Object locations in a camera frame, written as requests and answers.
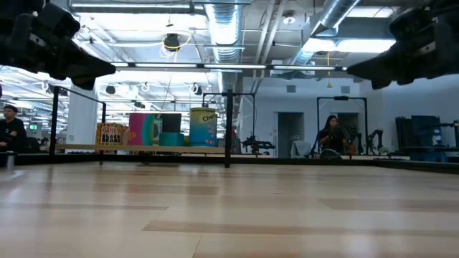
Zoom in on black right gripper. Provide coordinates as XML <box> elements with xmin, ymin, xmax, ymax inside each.
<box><xmin>346</xmin><ymin>0</ymin><xmax>459</xmax><ymax>90</ymax></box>

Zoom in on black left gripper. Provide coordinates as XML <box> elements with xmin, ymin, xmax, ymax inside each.
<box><xmin>0</xmin><ymin>0</ymin><xmax>116</xmax><ymax>91</ymax></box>

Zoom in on orange crate print can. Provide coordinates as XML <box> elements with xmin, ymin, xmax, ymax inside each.
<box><xmin>95</xmin><ymin>123</ymin><xmax>125</xmax><ymax>146</ymax></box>

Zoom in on white green labelled can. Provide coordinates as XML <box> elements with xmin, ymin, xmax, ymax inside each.
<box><xmin>153</xmin><ymin>117</ymin><xmax>163</xmax><ymax>145</ymax></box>

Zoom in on blue yellow labelled can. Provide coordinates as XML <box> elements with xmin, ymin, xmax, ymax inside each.
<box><xmin>189</xmin><ymin>107</ymin><xmax>219</xmax><ymax>148</ymax></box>

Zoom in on white pillar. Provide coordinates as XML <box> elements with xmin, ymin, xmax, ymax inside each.
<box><xmin>67</xmin><ymin>84</ymin><xmax>100</xmax><ymax>145</ymax></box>

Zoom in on dark equipment rack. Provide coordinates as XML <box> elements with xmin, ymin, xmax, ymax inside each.
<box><xmin>394</xmin><ymin>114</ymin><xmax>459</xmax><ymax>162</ymax></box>

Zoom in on LED light bar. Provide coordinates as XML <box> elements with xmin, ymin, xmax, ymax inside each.
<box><xmin>109</xmin><ymin>61</ymin><xmax>349</xmax><ymax>72</ymax></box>

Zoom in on person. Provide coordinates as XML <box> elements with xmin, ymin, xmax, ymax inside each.
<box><xmin>0</xmin><ymin>104</ymin><xmax>29</xmax><ymax>153</ymax></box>
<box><xmin>316</xmin><ymin>114</ymin><xmax>348</xmax><ymax>155</ymax></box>

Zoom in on black ceiling-hung device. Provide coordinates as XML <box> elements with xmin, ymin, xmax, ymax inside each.
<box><xmin>163</xmin><ymin>32</ymin><xmax>182</xmax><ymax>53</ymax></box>

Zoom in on background black rig frame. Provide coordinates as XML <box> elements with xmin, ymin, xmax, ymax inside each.
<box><xmin>316</xmin><ymin>95</ymin><xmax>368</xmax><ymax>156</ymax></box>

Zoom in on silver ventilation duct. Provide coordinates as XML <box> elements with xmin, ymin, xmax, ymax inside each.
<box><xmin>204</xmin><ymin>0</ymin><xmax>245</xmax><ymax>65</ymax></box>
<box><xmin>290</xmin><ymin>0</ymin><xmax>361</xmax><ymax>69</ymax></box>

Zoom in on black metal rig frame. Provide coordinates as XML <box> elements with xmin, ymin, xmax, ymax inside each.
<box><xmin>0</xmin><ymin>85</ymin><xmax>459</xmax><ymax>176</ymax></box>

